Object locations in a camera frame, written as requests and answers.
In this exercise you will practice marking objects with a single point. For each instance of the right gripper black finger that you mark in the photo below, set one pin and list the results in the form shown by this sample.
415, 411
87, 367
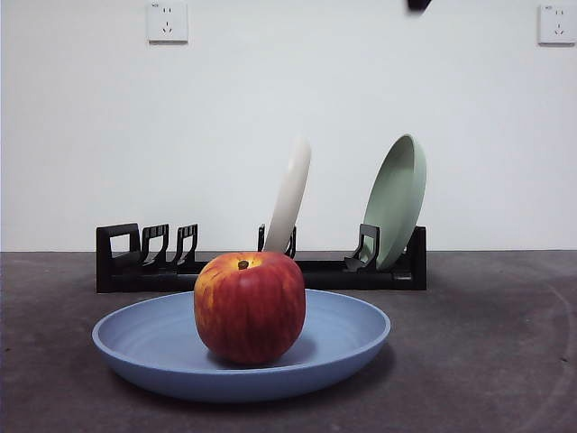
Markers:
418, 3

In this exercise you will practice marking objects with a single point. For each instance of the red yellow apple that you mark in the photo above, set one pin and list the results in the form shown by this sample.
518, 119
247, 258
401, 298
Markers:
250, 311

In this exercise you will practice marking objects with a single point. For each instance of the blue round plate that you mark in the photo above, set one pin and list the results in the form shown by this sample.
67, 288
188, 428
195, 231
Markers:
153, 343

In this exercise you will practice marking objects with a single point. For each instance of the green round plate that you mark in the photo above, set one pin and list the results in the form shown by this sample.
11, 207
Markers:
396, 203

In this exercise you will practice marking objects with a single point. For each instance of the cream round plate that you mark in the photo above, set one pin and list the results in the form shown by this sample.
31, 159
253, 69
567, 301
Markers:
293, 189

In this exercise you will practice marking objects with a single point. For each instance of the black plastic plate rack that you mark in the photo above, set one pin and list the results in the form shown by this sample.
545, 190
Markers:
360, 279

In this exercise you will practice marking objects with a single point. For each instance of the white wall socket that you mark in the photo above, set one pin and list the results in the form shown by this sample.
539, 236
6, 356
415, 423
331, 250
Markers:
558, 24
168, 22

